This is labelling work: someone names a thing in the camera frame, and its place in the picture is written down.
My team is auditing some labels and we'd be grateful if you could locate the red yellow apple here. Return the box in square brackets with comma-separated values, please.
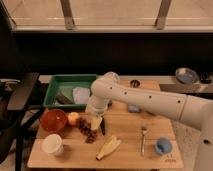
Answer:
[68, 112, 80, 126]

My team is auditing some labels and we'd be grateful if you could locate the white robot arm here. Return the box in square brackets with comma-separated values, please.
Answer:
[86, 72, 213, 171]

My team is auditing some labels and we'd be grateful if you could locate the white plastic cup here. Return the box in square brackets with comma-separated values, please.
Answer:
[42, 134, 64, 156]

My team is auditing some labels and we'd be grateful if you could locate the small metal cup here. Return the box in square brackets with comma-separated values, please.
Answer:
[130, 80, 140, 88]

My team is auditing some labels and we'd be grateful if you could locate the blue cup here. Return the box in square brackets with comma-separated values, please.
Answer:
[155, 137, 172, 155]

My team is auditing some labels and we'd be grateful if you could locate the bunch of dark grapes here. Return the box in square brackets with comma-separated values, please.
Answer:
[77, 117, 97, 143]

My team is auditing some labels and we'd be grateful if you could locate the yellow banana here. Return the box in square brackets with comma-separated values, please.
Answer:
[96, 135, 121, 160]

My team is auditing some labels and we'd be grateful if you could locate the white cloth in tray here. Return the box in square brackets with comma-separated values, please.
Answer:
[73, 87, 90, 104]

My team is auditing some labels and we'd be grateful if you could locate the blue sponge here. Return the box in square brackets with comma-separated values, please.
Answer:
[128, 105, 141, 113]

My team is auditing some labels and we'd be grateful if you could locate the dark brown block in tray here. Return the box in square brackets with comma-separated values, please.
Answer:
[56, 95, 72, 104]

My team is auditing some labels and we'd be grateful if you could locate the wooden board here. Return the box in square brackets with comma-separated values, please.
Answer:
[27, 78, 184, 170]

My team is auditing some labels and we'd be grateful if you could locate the orange plastic bowl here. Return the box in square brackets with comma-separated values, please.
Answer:
[40, 109, 67, 133]

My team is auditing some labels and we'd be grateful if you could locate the silver fork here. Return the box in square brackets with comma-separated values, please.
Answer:
[140, 126, 148, 156]

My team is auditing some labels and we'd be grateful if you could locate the green plastic tray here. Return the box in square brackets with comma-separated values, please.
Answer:
[43, 74, 97, 110]

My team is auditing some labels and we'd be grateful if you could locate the black chair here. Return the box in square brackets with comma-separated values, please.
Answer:
[0, 73, 44, 171]

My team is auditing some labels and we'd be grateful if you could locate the metal bowl on ledge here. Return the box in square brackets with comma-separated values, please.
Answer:
[175, 67, 198, 84]

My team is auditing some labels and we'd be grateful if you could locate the dark object on ledge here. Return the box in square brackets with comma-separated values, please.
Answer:
[200, 72, 212, 84]

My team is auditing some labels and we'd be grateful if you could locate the black handled knife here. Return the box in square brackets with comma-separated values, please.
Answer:
[100, 118, 106, 136]

